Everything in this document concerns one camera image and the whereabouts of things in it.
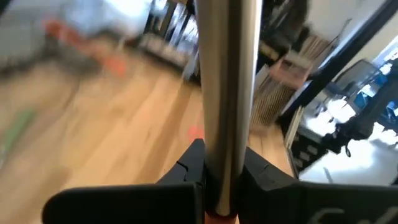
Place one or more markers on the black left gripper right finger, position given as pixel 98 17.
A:
pixel 311 205

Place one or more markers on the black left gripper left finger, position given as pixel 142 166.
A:
pixel 124 205

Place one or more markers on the pink silicone spatula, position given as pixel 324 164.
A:
pixel 196 132

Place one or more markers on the orange silicone spatula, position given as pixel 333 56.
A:
pixel 115 66

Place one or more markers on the red slotted spoon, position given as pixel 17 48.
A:
pixel 227 93

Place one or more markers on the black turner spatula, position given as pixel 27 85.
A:
pixel 77 63

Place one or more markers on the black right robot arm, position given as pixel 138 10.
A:
pixel 360 129

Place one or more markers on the black aluminium table frame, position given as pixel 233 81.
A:
pixel 342 56

